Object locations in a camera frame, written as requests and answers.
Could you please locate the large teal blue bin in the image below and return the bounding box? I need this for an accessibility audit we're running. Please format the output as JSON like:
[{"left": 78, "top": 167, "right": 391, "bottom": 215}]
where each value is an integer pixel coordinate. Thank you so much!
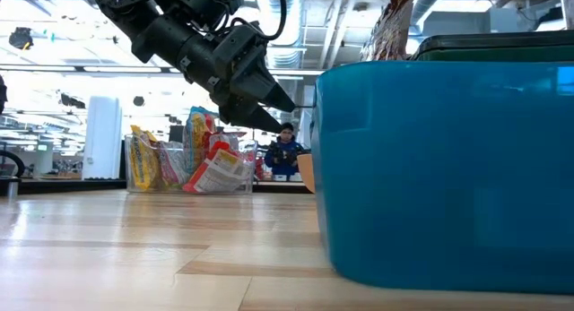
[{"left": 311, "top": 61, "right": 574, "bottom": 295}]

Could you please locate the black pendant ceiling speaker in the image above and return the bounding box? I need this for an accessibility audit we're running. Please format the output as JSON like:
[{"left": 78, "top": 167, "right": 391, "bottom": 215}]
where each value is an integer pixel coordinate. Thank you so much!
[{"left": 8, "top": 27, "right": 35, "bottom": 51}]

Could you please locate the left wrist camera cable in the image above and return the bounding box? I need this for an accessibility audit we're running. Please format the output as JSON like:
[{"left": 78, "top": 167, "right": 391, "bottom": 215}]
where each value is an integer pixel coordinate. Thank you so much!
[{"left": 219, "top": 0, "right": 289, "bottom": 42}]

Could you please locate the black aluminium rig frame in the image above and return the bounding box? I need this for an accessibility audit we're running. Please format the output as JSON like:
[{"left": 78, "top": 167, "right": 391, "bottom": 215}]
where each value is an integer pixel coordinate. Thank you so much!
[{"left": 17, "top": 178, "right": 314, "bottom": 195}]

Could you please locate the dark green spice tin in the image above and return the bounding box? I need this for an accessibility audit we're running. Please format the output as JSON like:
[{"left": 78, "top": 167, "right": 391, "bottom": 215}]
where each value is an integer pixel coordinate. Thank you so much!
[{"left": 410, "top": 30, "right": 574, "bottom": 64}]

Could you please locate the orange bowl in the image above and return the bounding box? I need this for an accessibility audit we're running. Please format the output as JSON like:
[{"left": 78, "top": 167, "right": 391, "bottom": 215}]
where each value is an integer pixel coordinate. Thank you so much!
[{"left": 296, "top": 152, "right": 317, "bottom": 194}]

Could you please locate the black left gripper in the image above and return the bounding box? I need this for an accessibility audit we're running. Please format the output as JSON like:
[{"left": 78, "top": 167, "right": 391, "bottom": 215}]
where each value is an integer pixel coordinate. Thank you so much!
[{"left": 178, "top": 37, "right": 297, "bottom": 134}]

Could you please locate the person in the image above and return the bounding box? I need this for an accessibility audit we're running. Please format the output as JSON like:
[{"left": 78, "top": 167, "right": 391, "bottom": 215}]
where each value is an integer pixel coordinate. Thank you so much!
[{"left": 263, "top": 121, "right": 307, "bottom": 178}]

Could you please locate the small foil sauce packet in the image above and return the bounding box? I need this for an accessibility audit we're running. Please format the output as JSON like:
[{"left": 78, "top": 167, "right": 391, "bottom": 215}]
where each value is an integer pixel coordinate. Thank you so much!
[{"left": 361, "top": 0, "right": 418, "bottom": 62}]

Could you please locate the clear plastic container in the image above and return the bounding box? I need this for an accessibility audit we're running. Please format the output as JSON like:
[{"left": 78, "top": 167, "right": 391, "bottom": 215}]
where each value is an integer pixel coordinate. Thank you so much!
[{"left": 124, "top": 134, "right": 260, "bottom": 195}]

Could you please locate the white square column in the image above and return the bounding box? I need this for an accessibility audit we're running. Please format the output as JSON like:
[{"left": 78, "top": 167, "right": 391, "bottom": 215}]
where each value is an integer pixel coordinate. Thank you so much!
[{"left": 83, "top": 95, "right": 123, "bottom": 181}]

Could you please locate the silver ventilation duct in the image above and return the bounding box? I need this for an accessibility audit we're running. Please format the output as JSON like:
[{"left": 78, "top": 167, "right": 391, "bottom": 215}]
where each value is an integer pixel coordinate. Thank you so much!
[
  {"left": 264, "top": 0, "right": 315, "bottom": 70},
  {"left": 410, "top": 0, "right": 454, "bottom": 29}
]

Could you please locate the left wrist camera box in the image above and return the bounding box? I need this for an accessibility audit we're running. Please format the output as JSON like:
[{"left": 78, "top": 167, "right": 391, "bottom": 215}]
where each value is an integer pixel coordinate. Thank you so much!
[{"left": 213, "top": 22, "right": 270, "bottom": 79}]

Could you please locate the yellow ramen noodle packet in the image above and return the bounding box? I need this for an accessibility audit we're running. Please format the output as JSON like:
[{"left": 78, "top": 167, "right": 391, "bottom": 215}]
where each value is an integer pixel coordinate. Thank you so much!
[{"left": 128, "top": 125, "right": 163, "bottom": 192}]

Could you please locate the blue white food packet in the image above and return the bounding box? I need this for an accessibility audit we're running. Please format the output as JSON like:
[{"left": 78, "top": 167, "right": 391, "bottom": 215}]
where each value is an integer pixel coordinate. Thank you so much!
[{"left": 182, "top": 106, "right": 220, "bottom": 174}]

